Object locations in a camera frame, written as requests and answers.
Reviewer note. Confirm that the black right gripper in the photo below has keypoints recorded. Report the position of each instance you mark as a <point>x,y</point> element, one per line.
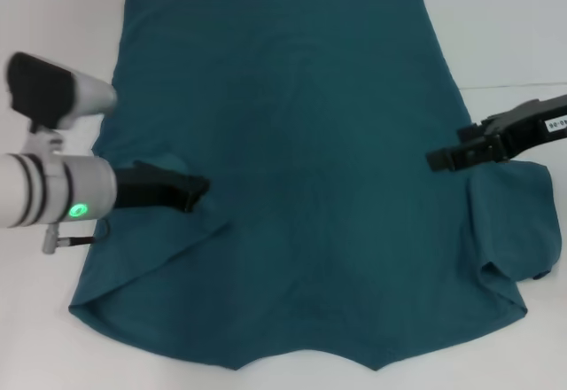
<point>527,128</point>

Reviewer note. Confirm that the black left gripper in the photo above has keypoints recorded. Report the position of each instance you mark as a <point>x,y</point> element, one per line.
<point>150,186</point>

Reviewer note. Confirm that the dark teal blue shirt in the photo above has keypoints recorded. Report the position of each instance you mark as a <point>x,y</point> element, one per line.
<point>288,164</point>

